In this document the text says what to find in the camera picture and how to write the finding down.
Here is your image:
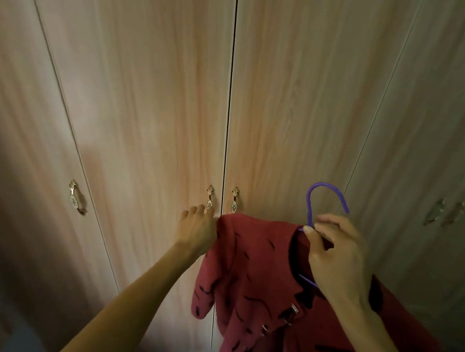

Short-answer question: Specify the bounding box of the red fuzzy cardigan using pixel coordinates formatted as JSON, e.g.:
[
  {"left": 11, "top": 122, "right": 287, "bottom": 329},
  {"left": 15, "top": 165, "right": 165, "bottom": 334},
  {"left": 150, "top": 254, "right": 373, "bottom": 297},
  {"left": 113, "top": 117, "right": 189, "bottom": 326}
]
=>
[{"left": 188, "top": 211, "right": 450, "bottom": 352}]

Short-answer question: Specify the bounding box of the person's right hand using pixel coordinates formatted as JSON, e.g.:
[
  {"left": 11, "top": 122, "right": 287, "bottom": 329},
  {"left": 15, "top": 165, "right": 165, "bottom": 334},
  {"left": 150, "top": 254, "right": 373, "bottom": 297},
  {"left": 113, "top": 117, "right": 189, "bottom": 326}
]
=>
[{"left": 299, "top": 211, "right": 377, "bottom": 306}]

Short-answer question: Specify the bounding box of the light wooden wardrobe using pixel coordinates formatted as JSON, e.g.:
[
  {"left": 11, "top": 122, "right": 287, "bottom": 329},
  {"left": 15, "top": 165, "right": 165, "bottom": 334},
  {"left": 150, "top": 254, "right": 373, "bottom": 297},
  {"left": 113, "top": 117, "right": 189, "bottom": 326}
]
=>
[{"left": 0, "top": 0, "right": 465, "bottom": 352}]

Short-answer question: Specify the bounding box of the person's left forearm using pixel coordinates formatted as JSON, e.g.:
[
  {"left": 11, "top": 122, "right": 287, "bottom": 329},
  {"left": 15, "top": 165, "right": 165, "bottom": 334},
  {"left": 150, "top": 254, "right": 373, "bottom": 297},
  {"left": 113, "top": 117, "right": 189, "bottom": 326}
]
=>
[{"left": 58, "top": 237, "right": 205, "bottom": 352}]

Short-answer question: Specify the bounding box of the person's left hand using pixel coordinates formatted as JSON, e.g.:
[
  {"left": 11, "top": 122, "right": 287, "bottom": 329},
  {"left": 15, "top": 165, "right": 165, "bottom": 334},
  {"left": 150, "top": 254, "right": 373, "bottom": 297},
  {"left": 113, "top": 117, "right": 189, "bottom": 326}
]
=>
[{"left": 172, "top": 203, "right": 220, "bottom": 259}]

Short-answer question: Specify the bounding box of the purple wire hanger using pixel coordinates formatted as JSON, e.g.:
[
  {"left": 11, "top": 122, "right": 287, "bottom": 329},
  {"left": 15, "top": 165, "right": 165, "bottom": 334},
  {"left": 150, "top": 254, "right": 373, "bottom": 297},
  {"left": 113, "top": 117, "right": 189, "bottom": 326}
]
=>
[{"left": 295, "top": 180, "right": 351, "bottom": 291}]

